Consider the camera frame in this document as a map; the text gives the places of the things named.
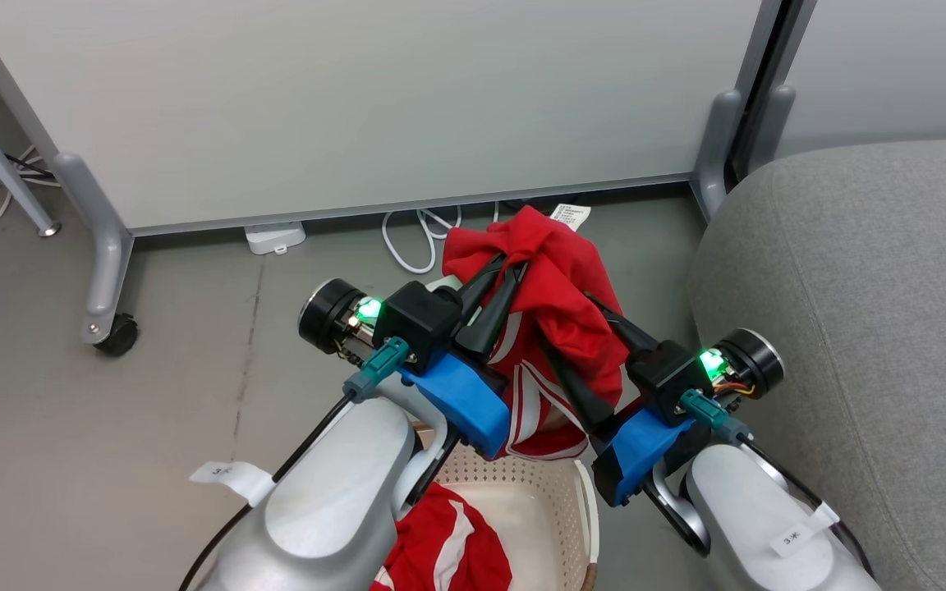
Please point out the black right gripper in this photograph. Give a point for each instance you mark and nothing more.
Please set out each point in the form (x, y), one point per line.
(670, 377)

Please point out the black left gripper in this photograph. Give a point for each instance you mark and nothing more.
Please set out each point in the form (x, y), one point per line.
(417, 316)

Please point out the red garment with white stripes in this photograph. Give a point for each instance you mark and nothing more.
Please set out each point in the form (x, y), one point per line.
(555, 287)

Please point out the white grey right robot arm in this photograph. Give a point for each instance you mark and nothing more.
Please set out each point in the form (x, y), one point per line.
(748, 513)

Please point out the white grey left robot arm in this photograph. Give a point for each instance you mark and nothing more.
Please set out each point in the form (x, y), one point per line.
(333, 501)

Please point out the beige plastic laundry basket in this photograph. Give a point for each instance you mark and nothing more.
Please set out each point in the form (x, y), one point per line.
(534, 509)

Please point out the white printed paper tag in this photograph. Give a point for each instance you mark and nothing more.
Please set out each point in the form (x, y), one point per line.
(570, 216)

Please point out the white power adapter box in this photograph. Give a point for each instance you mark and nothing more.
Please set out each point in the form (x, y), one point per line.
(276, 236)

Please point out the white partition board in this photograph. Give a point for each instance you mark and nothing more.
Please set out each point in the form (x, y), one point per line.
(358, 98)

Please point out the red white striped garment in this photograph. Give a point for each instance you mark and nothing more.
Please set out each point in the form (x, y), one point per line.
(440, 550)

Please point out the grey fabric sofa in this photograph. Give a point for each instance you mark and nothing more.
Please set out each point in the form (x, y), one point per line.
(867, 328)

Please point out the grey partition leg with caster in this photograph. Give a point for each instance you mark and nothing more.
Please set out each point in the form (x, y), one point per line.
(103, 246)

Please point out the light grey partition board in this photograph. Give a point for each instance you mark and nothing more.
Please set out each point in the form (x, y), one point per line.
(892, 66)

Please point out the blue right wrist camera box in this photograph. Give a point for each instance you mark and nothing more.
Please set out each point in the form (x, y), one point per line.
(637, 455)

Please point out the blue wrist camera box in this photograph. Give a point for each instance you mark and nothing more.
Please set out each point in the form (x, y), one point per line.
(637, 455)
(461, 398)

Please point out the blue left wrist camera box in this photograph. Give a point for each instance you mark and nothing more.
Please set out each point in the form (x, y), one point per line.
(461, 398)

